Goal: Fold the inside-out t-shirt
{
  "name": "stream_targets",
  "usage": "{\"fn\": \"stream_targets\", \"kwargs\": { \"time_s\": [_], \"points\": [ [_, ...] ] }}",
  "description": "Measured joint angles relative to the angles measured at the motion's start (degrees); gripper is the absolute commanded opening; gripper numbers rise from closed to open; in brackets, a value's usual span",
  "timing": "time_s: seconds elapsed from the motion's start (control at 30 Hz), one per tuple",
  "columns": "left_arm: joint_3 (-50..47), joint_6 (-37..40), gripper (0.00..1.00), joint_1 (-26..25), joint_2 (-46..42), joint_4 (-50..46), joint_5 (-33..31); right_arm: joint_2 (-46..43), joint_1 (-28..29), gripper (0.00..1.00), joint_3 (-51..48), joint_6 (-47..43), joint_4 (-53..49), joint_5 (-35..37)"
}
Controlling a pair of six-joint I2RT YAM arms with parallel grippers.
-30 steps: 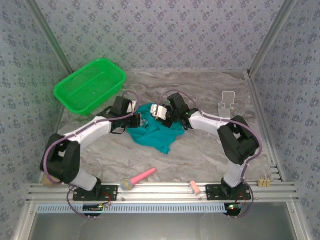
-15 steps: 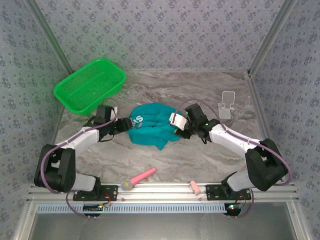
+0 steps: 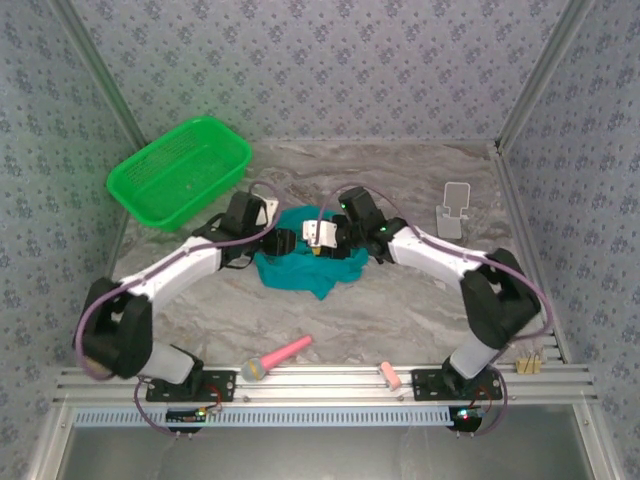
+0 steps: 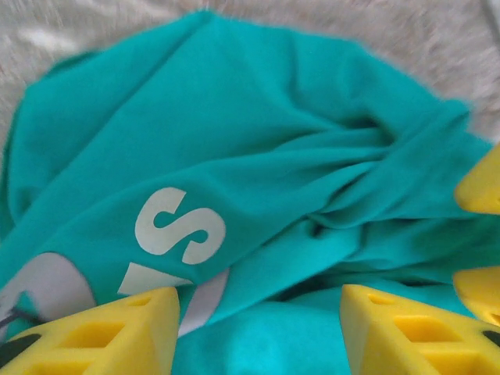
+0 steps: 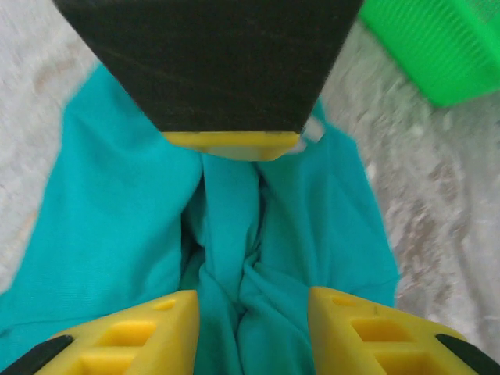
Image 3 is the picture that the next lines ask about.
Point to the teal t-shirt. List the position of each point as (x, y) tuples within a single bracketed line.
[(300, 280)]

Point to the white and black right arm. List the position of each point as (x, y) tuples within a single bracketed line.
[(430, 255)]

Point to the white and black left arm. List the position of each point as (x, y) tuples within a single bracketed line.
[(175, 265)]

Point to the green plastic basket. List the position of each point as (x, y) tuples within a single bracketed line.
[(175, 170)]

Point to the white phone stand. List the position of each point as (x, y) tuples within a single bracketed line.
[(457, 195)]

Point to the pink toy microphone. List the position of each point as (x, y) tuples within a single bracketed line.
[(280, 354)]

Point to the pink eraser block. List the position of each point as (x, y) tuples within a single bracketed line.
[(391, 376)]

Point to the aluminium mounting rail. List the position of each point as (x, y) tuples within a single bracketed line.
[(320, 395)]

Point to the aluminium side rail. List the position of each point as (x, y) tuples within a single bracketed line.
[(525, 225)]

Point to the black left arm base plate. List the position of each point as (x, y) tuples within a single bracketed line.
[(220, 385)]

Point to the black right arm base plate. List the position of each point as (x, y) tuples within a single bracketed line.
[(425, 387)]

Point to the aluminium frame post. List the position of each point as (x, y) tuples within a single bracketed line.
[(544, 70), (100, 70)]

